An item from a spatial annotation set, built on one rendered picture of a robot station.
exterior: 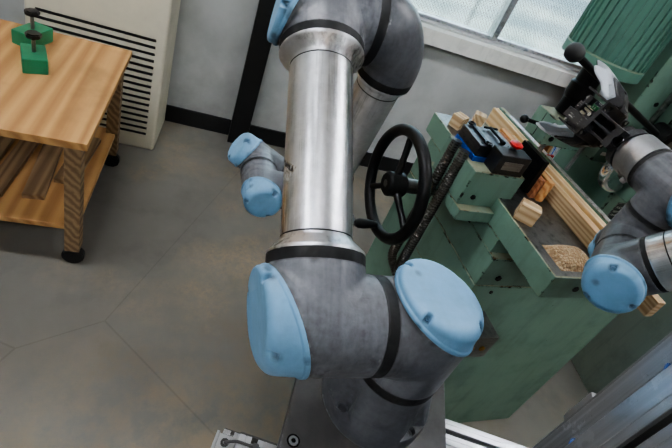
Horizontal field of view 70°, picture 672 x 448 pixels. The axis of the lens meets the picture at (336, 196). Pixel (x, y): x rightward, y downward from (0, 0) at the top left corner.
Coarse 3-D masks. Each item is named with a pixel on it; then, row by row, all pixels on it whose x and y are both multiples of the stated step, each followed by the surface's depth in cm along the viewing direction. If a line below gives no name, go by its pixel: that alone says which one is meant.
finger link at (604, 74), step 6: (594, 66) 84; (600, 66) 88; (606, 66) 87; (600, 72) 84; (606, 72) 86; (612, 72) 86; (600, 78) 84; (606, 78) 85; (612, 78) 85; (600, 84) 84; (606, 84) 84; (612, 84) 85; (600, 90) 86; (606, 90) 84; (612, 90) 84; (606, 96) 83; (612, 96) 84
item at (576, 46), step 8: (568, 48) 84; (576, 48) 83; (584, 48) 83; (568, 56) 84; (576, 56) 83; (584, 56) 85; (584, 64) 86; (592, 64) 87; (592, 72) 88; (632, 112) 97; (640, 120) 99; (648, 128) 101; (656, 128) 104; (664, 128) 103; (656, 136) 103; (664, 136) 102
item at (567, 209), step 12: (552, 180) 114; (552, 192) 113; (564, 192) 111; (552, 204) 112; (564, 204) 109; (576, 204) 108; (564, 216) 109; (576, 216) 106; (576, 228) 105; (588, 228) 103; (588, 240) 102; (648, 300) 89; (660, 300) 88; (648, 312) 89
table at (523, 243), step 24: (432, 120) 135; (432, 168) 115; (456, 216) 105; (480, 216) 107; (504, 216) 104; (552, 216) 109; (504, 240) 104; (528, 240) 98; (552, 240) 100; (576, 240) 104; (528, 264) 97; (552, 264) 93; (552, 288) 93; (576, 288) 94
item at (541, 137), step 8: (536, 112) 114; (544, 112) 112; (552, 112) 112; (536, 120) 114; (544, 120) 112; (552, 120) 110; (560, 120) 109; (528, 128) 116; (536, 128) 114; (536, 136) 114; (544, 136) 111; (552, 136) 112; (544, 144) 113; (552, 144) 114; (560, 144) 114
